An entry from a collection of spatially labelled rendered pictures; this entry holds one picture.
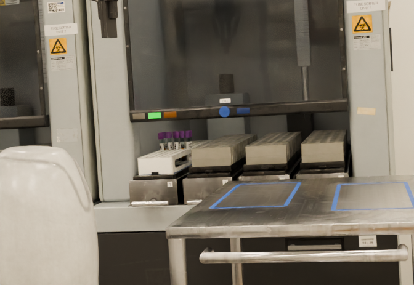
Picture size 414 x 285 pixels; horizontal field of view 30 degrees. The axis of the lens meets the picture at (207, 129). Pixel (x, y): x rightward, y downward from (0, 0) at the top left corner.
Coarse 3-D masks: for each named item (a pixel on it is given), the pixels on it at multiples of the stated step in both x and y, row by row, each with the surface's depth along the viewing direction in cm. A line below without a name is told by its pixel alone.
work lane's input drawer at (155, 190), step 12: (132, 180) 211; (144, 180) 211; (156, 180) 210; (168, 180) 209; (180, 180) 213; (132, 192) 212; (144, 192) 211; (156, 192) 210; (168, 192) 210; (180, 192) 212; (132, 204) 207; (144, 204) 207; (156, 204) 206; (168, 204) 206
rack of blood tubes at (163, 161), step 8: (160, 152) 230; (168, 152) 229; (176, 152) 226; (184, 152) 228; (144, 160) 214; (152, 160) 214; (160, 160) 213; (168, 160) 213; (144, 168) 214; (152, 168) 214; (160, 168) 214; (168, 168) 213; (176, 168) 217
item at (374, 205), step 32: (224, 192) 167; (256, 192) 164; (288, 192) 161; (320, 192) 158; (352, 192) 155; (384, 192) 153; (192, 224) 129; (224, 224) 127; (256, 224) 126; (288, 224) 124; (320, 224) 123; (352, 224) 122; (384, 224) 121; (224, 256) 122; (256, 256) 121; (288, 256) 120; (320, 256) 119; (352, 256) 118; (384, 256) 117
